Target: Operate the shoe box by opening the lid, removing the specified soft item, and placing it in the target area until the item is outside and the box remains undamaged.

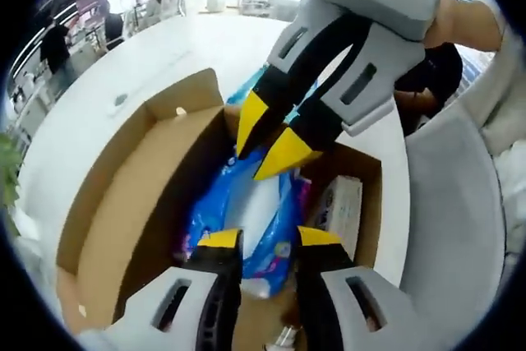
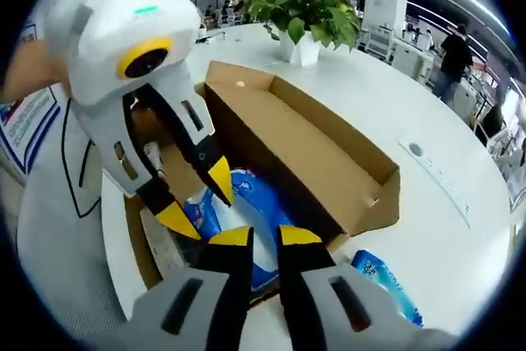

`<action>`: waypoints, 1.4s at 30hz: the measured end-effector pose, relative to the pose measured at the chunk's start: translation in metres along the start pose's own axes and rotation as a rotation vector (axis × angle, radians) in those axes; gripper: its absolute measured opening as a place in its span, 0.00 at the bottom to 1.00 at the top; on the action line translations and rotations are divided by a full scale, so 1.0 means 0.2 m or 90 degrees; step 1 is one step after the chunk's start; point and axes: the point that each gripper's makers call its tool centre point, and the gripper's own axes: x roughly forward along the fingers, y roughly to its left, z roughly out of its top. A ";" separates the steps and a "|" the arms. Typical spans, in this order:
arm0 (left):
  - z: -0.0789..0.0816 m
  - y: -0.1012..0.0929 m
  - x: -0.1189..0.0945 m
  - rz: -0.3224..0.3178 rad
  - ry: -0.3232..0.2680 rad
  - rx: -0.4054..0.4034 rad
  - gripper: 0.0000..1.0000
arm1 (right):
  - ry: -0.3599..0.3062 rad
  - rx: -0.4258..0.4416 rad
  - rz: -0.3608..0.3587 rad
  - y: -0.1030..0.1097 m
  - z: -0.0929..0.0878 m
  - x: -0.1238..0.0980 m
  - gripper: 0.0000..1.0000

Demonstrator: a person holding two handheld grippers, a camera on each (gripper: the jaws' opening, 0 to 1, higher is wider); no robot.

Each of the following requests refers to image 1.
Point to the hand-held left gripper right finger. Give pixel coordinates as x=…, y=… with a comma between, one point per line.
x=382, y=310

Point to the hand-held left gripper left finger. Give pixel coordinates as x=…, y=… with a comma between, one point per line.
x=164, y=306

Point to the brown cardboard shoe box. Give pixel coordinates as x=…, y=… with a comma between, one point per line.
x=123, y=203

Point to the white blue wipes box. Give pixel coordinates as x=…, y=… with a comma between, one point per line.
x=341, y=207

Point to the small blue soft wipes pack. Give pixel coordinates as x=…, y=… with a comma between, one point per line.
x=271, y=240

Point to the person's torso in dark shirt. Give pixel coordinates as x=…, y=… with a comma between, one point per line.
x=439, y=71

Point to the small white pink packet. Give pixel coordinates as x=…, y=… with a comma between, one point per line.
x=287, y=336

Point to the round table grommet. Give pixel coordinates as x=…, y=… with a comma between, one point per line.
x=121, y=100

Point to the green plant in white pot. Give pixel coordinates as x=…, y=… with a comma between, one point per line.
x=9, y=170

